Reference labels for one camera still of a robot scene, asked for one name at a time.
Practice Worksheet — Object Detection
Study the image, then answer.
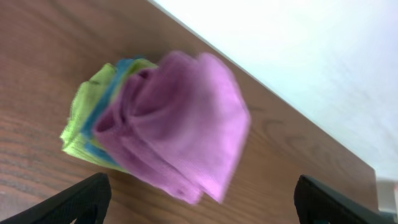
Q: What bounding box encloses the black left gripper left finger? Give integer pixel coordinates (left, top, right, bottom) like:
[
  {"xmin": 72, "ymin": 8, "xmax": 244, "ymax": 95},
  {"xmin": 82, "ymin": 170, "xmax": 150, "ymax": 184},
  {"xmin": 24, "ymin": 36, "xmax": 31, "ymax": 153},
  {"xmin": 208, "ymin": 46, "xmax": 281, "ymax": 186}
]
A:
[{"xmin": 1, "ymin": 172, "xmax": 111, "ymax": 224}]

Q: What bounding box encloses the folded light green cloth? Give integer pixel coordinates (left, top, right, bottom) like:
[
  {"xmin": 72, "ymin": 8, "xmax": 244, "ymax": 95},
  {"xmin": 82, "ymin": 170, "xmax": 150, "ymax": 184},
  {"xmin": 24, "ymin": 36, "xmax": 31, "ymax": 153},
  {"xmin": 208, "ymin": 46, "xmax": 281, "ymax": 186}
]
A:
[{"xmin": 59, "ymin": 57, "xmax": 158, "ymax": 174}]

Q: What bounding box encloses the folded blue cloth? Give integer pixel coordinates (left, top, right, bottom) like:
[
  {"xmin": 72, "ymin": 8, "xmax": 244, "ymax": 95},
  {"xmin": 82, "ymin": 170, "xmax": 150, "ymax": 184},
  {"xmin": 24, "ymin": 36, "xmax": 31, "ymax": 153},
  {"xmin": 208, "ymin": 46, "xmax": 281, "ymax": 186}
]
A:
[{"xmin": 80, "ymin": 58, "xmax": 154, "ymax": 169}]

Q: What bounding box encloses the purple cloth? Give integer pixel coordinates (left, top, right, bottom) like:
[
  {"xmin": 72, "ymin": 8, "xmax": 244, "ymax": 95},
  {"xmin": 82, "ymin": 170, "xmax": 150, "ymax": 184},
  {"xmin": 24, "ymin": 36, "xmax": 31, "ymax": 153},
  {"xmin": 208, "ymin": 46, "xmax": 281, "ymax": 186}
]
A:
[{"xmin": 93, "ymin": 51, "xmax": 251, "ymax": 204}]

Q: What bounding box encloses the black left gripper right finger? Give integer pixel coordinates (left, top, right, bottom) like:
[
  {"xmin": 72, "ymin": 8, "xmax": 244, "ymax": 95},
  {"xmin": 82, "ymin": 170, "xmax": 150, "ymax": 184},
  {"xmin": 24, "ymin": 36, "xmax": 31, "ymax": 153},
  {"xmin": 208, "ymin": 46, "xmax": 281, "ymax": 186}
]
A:
[{"xmin": 294, "ymin": 175, "xmax": 397, "ymax": 224}]

